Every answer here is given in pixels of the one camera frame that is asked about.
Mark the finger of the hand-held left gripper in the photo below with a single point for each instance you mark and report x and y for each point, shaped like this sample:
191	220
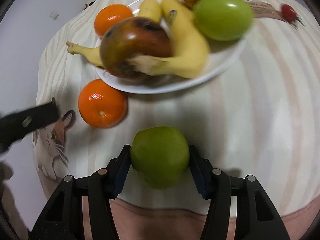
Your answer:
37	117

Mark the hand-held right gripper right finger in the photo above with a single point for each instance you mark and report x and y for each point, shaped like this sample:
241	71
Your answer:
197	175

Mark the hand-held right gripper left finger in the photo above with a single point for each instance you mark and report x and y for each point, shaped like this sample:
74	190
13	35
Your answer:
122	170

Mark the green apple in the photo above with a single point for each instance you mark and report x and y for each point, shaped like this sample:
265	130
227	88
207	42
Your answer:
222	17
160	155

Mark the white floral plate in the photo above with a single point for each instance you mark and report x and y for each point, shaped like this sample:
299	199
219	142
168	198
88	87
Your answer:
160	86

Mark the orange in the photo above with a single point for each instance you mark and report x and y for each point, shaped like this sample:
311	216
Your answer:
112	17
102	102

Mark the yellow banana with sticker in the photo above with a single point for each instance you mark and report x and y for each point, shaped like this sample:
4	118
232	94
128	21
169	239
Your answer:
190	47

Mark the plain yellow banana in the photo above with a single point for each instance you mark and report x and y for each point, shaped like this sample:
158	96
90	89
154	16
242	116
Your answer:
150	10

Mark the striped cat print blanket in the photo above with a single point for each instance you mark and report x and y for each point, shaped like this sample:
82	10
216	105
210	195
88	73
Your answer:
250	105

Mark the white wall socket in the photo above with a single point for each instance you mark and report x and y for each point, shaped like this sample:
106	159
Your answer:
54	15

